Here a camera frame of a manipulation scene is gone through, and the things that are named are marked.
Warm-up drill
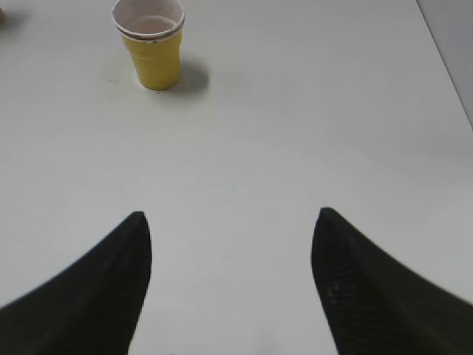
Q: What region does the yellow paper cup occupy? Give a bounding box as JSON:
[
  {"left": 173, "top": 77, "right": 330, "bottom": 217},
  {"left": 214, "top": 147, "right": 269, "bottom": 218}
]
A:
[{"left": 111, "top": 0, "right": 185, "bottom": 91}]

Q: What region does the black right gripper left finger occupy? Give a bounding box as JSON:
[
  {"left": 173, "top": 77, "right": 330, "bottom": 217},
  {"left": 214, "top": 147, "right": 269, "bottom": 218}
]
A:
[{"left": 1, "top": 212, "right": 152, "bottom": 354}]

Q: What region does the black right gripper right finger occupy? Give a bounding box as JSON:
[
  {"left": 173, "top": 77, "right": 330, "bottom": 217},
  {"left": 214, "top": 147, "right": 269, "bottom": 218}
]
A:
[{"left": 310, "top": 207, "right": 472, "bottom": 354}]

